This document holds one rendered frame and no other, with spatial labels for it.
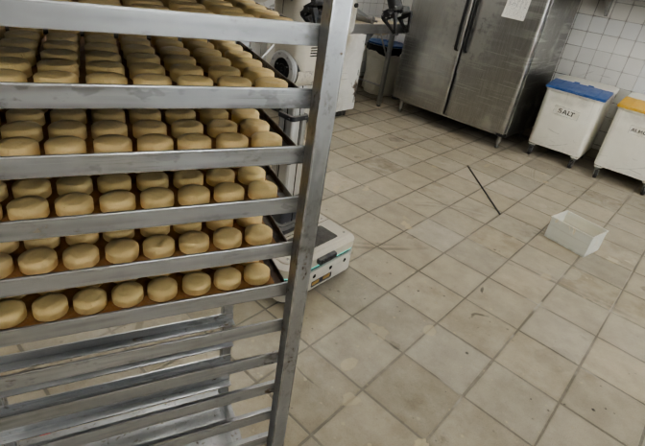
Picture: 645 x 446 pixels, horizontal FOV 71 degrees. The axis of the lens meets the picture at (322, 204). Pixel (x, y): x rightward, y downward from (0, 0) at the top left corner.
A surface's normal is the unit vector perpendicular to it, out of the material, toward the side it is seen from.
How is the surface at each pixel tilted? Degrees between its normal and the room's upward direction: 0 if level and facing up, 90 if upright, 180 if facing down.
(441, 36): 90
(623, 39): 90
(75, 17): 90
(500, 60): 90
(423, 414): 0
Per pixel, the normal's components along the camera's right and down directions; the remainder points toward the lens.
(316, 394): 0.14, -0.87
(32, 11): 0.41, 0.49
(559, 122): -0.66, 0.26
